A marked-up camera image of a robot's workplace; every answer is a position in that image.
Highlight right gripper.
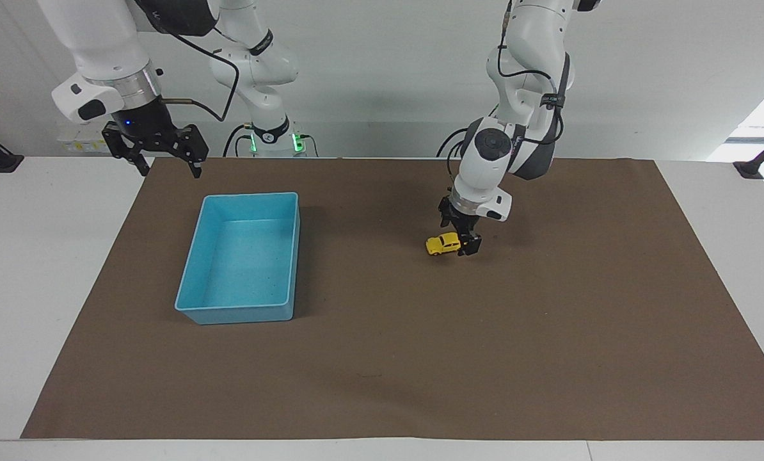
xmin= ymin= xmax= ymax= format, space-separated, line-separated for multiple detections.
xmin=102 ymin=96 xmax=210 ymax=179

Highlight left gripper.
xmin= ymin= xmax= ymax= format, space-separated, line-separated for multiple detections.
xmin=438 ymin=196 xmax=484 ymax=257

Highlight yellow toy beetle car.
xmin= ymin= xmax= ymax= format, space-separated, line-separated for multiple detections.
xmin=426 ymin=232 xmax=463 ymax=256

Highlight white power strip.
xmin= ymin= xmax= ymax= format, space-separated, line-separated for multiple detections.
xmin=58 ymin=128 xmax=111 ymax=154

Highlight light blue plastic bin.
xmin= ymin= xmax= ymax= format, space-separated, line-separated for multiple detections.
xmin=175 ymin=192 xmax=301 ymax=325

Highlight black cable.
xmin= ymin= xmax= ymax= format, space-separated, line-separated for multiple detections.
xmin=497 ymin=5 xmax=566 ymax=146
xmin=222 ymin=124 xmax=255 ymax=158
xmin=437 ymin=126 xmax=470 ymax=188
xmin=161 ymin=29 xmax=241 ymax=123

